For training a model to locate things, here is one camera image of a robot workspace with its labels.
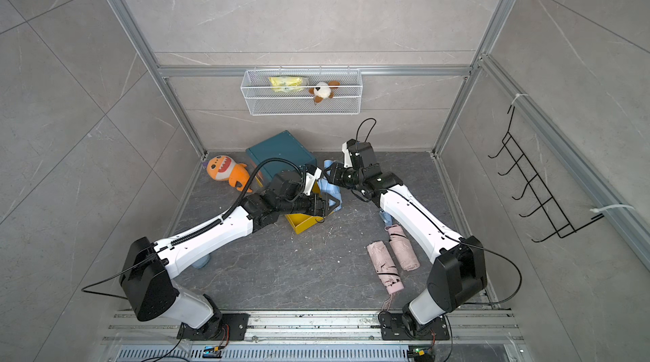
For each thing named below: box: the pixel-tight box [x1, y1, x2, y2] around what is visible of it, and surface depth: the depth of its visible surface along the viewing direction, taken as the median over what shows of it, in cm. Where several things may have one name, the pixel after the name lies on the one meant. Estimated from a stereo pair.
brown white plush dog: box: [308, 80, 341, 104], surface depth 87 cm
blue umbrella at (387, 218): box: [379, 210, 394, 227], surface depth 94 cm
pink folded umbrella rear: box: [384, 224, 421, 272], surface depth 88 cm
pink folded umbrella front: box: [366, 240, 405, 296], surface depth 83 cm
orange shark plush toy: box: [206, 155, 254, 193], surface depth 107 cm
